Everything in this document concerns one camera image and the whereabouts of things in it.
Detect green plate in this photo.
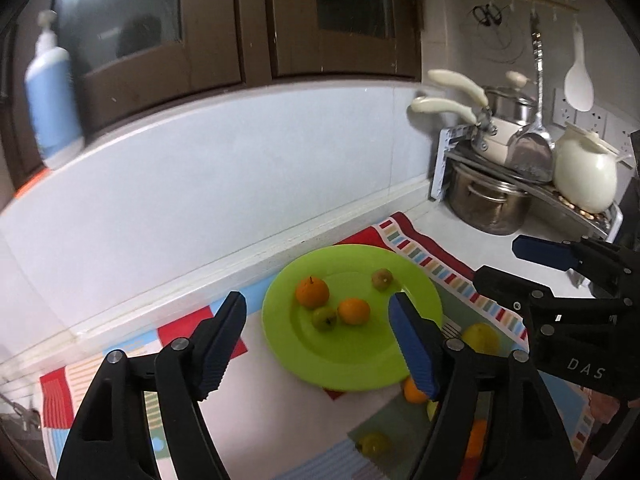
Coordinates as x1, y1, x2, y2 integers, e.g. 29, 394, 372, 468
262, 244, 442, 392

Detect large green apple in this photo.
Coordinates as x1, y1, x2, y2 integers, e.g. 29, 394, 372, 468
426, 400, 438, 422

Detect small brown kiwi fruit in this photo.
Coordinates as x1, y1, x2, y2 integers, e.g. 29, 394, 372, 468
371, 269, 394, 292

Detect orange tangerine with stem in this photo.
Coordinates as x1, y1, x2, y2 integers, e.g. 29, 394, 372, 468
294, 275, 330, 310

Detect blue white soap bottle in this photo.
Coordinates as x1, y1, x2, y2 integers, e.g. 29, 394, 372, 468
24, 10, 85, 170

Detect white ceramic pot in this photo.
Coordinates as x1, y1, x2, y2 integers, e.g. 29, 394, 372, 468
553, 122, 630, 214

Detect white rice paddle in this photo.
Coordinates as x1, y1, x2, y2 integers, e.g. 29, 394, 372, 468
564, 21, 594, 112

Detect steel sink faucet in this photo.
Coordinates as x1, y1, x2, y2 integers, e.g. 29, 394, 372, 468
0, 393, 41, 432

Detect steel stock pot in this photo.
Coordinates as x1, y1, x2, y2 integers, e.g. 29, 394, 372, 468
446, 162, 532, 235

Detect small green round fruit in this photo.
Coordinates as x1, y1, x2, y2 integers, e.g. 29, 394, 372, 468
311, 307, 337, 332

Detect white pot rack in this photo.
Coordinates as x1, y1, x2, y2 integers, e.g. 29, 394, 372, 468
431, 126, 624, 242

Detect steel skimmer ladle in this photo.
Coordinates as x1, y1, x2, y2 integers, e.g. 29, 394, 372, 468
506, 9, 554, 184

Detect black scissors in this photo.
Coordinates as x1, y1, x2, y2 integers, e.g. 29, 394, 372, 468
472, 3, 503, 27

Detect cream handled saucepan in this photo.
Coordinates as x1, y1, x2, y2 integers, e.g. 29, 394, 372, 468
410, 96, 521, 167

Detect cream handled lidded pot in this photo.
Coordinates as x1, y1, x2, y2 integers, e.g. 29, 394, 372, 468
427, 68, 537, 126

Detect yellow green pear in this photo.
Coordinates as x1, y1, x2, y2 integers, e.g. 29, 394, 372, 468
460, 323, 500, 356

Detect yellowish lemon fruit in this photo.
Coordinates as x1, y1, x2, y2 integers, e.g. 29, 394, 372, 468
355, 431, 393, 460

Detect brown window frame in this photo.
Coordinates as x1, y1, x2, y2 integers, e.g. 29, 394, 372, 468
1, 0, 421, 187

